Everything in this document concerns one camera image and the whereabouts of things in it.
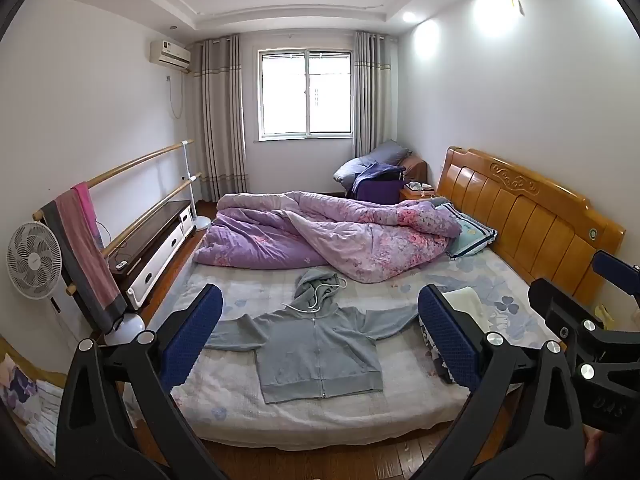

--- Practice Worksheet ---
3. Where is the purple floral quilt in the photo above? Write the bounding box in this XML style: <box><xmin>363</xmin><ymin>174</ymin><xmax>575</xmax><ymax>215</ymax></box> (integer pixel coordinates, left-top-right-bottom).
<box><xmin>192</xmin><ymin>191</ymin><xmax>463</xmax><ymax>283</ymax></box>

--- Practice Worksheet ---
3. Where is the white standing fan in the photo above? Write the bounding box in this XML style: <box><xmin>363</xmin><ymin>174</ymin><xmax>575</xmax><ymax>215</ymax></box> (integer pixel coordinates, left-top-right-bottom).
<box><xmin>6</xmin><ymin>222</ymin><xmax>76</xmax><ymax>342</ymax></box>

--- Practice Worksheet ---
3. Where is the wooden bed with headboard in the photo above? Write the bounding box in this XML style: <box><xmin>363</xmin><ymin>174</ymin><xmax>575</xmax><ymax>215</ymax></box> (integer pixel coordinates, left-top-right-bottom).
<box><xmin>165</xmin><ymin>146</ymin><xmax>627</xmax><ymax>453</ymax></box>

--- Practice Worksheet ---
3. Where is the pile of grey pillows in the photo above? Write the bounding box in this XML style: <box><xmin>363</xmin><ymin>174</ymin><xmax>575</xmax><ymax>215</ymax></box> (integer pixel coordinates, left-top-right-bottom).
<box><xmin>333</xmin><ymin>141</ymin><xmax>414</xmax><ymax>192</ymax></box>

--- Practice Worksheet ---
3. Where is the air conditioner cable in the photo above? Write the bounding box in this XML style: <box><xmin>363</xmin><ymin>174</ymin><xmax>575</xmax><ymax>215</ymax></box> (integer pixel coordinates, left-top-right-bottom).
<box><xmin>166</xmin><ymin>76</ymin><xmax>184</xmax><ymax>120</ymax></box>

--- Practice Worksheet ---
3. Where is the person's right hand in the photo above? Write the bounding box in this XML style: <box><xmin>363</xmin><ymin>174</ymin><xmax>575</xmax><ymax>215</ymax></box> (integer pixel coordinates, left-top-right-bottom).
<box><xmin>586</xmin><ymin>430</ymin><xmax>608</xmax><ymax>467</ymax></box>

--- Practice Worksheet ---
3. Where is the blue striped pillow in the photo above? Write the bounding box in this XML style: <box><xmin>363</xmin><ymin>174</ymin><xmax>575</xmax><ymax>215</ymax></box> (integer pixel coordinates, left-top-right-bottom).
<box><xmin>444</xmin><ymin>200</ymin><xmax>499</xmax><ymax>260</ymax></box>

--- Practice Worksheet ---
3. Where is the dark printed cloth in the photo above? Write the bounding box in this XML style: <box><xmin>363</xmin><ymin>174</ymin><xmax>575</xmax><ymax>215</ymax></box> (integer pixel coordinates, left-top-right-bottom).
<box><xmin>419</xmin><ymin>317</ymin><xmax>453</xmax><ymax>386</ymax></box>

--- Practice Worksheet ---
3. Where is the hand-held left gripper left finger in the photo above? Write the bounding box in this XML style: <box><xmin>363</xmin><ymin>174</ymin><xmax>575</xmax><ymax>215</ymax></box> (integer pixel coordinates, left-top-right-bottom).
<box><xmin>55</xmin><ymin>284</ymin><xmax>231</xmax><ymax>480</ymax></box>

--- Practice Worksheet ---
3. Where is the window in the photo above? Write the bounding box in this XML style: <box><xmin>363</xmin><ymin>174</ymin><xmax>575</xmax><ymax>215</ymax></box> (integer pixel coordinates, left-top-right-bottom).
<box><xmin>257</xmin><ymin>48</ymin><xmax>355</xmax><ymax>140</ymax></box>

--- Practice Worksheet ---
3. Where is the brown cushion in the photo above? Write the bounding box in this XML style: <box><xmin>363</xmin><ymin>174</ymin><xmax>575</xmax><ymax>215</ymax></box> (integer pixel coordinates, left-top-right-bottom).
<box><xmin>402</xmin><ymin>155</ymin><xmax>429</xmax><ymax>184</ymax></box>

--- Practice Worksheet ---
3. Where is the grey striped curtain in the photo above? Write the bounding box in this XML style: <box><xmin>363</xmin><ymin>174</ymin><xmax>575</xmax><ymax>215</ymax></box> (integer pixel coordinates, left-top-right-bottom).
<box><xmin>352</xmin><ymin>31</ymin><xmax>394</xmax><ymax>159</ymax></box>
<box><xmin>192</xmin><ymin>34</ymin><xmax>249</xmax><ymax>202</ymax></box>

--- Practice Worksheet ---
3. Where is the floral cushion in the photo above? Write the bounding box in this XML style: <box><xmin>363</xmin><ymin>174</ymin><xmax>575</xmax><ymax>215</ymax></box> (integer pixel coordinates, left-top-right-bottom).
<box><xmin>0</xmin><ymin>355</ymin><xmax>57</xmax><ymax>442</ymax></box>

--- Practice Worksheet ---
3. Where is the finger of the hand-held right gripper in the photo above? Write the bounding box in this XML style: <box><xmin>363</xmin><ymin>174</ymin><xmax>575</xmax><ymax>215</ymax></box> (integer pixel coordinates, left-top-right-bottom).
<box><xmin>592</xmin><ymin>250</ymin><xmax>640</xmax><ymax>321</ymax></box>
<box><xmin>528</xmin><ymin>277</ymin><xmax>606</xmax><ymax>361</ymax></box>

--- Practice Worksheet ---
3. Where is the grey and rose towel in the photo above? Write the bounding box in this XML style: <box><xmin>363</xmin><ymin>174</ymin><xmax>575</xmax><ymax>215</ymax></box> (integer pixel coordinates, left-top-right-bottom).
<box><xmin>40</xmin><ymin>191</ymin><xmax>129</xmax><ymax>334</ymax></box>

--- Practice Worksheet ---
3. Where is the dark top white cabinet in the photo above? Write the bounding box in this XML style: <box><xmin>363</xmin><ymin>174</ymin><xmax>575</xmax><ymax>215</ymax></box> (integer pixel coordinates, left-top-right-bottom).
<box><xmin>107</xmin><ymin>200</ymin><xmax>197</xmax><ymax>311</ymax></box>

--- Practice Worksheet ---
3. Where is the white air conditioner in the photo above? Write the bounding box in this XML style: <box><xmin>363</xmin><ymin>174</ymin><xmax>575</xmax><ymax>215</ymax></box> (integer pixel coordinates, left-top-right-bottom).
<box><xmin>150</xmin><ymin>39</ymin><xmax>193</xmax><ymax>69</ymax></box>

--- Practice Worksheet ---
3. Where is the bright pink towel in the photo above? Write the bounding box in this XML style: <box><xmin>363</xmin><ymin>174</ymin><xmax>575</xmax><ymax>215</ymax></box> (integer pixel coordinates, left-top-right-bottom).
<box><xmin>71</xmin><ymin>183</ymin><xmax>104</xmax><ymax>252</ymax></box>

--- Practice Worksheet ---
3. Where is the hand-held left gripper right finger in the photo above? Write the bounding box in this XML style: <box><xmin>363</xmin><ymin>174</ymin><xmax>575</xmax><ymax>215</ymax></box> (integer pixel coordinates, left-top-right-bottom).
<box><xmin>418</xmin><ymin>285</ymin><xmax>586</xmax><ymax>480</ymax></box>

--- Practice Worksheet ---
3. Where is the wooden nightstand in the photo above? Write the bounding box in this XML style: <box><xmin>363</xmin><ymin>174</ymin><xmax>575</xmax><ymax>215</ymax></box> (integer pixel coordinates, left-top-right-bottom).
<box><xmin>400</xmin><ymin>187</ymin><xmax>439</xmax><ymax>204</ymax></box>

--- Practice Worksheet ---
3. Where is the pale floral bed sheet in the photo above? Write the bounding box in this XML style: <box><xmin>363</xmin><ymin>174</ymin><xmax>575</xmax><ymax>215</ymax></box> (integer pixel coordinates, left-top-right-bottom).
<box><xmin>167</xmin><ymin>247</ymin><xmax>566</xmax><ymax>452</ymax></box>

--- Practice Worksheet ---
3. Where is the wooden ballet barre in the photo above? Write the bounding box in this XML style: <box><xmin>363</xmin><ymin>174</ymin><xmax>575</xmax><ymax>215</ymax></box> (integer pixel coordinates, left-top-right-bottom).
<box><xmin>32</xmin><ymin>139</ymin><xmax>213</xmax><ymax>347</ymax></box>

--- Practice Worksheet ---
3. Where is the grey zip hoodie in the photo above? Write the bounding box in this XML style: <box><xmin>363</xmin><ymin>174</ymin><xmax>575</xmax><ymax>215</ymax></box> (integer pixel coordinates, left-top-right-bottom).
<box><xmin>204</xmin><ymin>267</ymin><xmax>421</xmax><ymax>405</ymax></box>

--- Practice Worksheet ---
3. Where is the folded cream cloth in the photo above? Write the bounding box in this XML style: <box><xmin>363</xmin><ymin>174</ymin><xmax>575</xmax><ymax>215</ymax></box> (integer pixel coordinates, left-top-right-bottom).
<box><xmin>442</xmin><ymin>286</ymin><xmax>501</xmax><ymax>332</ymax></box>

